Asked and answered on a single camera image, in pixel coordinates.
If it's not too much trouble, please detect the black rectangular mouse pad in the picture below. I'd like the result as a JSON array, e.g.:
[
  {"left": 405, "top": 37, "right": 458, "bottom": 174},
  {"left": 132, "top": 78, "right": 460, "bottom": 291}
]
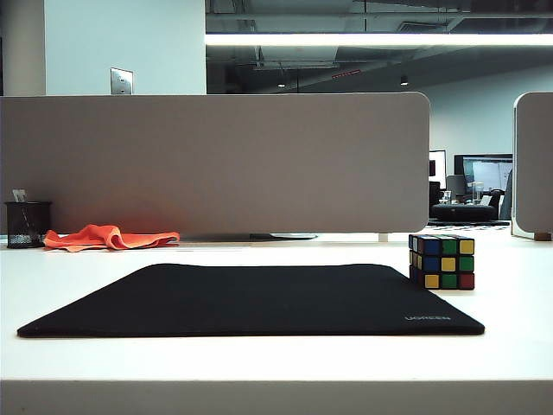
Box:
[{"left": 16, "top": 263, "right": 486, "bottom": 340}]

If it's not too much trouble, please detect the black round ottoman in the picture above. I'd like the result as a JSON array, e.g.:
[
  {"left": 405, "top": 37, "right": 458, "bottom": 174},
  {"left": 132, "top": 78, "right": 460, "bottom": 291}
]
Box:
[{"left": 430, "top": 203, "right": 497, "bottom": 222}]

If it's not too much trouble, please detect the black mesh pen holder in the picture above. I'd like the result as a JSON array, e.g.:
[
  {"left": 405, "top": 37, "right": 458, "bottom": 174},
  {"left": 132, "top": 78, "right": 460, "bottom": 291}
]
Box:
[{"left": 3, "top": 200, "right": 53, "bottom": 250}]

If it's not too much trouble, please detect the large beige desk divider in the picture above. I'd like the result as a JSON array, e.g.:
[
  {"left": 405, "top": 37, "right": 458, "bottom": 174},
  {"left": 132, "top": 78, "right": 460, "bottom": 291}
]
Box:
[{"left": 0, "top": 91, "right": 431, "bottom": 235}]

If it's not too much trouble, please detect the small beige desk divider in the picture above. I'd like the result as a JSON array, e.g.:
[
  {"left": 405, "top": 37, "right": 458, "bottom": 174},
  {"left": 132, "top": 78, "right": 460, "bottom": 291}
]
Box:
[{"left": 512, "top": 91, "right": 553, "bottom": 236}]

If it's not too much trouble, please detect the dark computer monitor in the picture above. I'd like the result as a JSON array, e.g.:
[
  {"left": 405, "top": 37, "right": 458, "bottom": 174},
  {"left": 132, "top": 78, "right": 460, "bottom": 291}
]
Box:
[{"left": 453, "top": 153, "right": 514, "bottom": 192}]

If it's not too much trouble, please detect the multicoloured Rubik's cube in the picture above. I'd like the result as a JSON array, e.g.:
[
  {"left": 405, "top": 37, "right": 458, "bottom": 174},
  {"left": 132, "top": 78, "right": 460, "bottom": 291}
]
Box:
[{"left": 408, "top": 233, "right": 476, "bottom": 291}]

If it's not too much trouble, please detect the long ceiling light strip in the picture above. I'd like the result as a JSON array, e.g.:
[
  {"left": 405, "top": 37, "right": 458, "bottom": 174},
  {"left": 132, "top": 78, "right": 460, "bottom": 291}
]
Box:
[{"left": 205, "top": 32, "right": 553, "bottom": 48}]

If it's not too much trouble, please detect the silver wall switch plate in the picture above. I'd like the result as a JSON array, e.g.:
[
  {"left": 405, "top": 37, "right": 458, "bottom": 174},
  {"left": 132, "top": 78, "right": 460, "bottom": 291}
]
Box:
[{"left": 110, "top": 67, "right": 135, "bottom": 95}]

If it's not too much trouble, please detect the white-framed display screen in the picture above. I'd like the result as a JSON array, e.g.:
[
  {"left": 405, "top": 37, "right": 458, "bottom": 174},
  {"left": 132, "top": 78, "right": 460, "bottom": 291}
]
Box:
[{"left": 429, "top": 150, "right": 447, "bottom": 184}]

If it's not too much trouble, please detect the orange cloth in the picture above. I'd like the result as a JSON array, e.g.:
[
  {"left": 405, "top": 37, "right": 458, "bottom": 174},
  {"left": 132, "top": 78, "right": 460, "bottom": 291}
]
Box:
[{"left": 43, "top": 223, "right": 181, "bottom": 252}]

